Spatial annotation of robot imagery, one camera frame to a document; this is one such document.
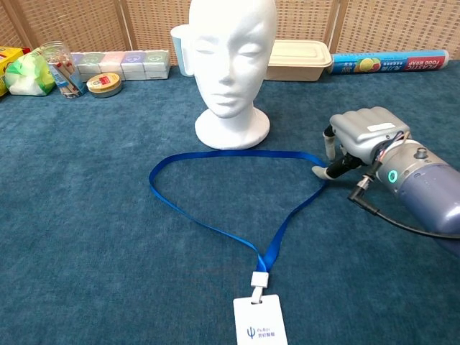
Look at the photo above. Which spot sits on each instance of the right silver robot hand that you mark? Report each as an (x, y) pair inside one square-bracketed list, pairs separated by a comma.
[(366, 129)]

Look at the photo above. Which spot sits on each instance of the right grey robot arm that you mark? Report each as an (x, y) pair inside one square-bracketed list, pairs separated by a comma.
[(424, 187)]

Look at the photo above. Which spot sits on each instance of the beige lunch box with lid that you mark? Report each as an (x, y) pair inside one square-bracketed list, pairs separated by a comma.
[(298, 61)]

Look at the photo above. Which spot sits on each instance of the white foam mannequin head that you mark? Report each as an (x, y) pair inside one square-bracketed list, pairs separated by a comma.
[(230, 54)]

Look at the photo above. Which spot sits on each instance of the pale blue measuring cup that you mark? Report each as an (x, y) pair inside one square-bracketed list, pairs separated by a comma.
[(178, 50)]

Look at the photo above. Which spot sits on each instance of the purple tissue pack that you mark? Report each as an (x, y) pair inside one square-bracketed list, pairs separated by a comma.
[(133, 63)]

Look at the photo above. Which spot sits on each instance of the pink tissue pack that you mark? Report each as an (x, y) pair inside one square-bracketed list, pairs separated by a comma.
[(113, 63)]

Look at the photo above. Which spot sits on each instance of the round tin red label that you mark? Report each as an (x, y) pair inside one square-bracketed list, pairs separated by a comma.
[(104, 84)]

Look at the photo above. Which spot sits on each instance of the clear jar with sticks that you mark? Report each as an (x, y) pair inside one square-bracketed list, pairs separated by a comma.
[(66, 79)]

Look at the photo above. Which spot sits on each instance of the teal blue table cloth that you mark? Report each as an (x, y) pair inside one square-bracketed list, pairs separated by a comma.
[(72, 215)]

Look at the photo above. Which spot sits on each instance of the wicker folding screen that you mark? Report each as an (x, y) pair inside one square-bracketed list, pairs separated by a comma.
[(72, 21)]

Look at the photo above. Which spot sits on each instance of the green white plastic bag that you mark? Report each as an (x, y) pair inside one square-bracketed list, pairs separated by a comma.
[(28, 75)]

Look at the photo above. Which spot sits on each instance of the yellow snack bag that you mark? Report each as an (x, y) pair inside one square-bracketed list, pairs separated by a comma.
[(7, 61)]

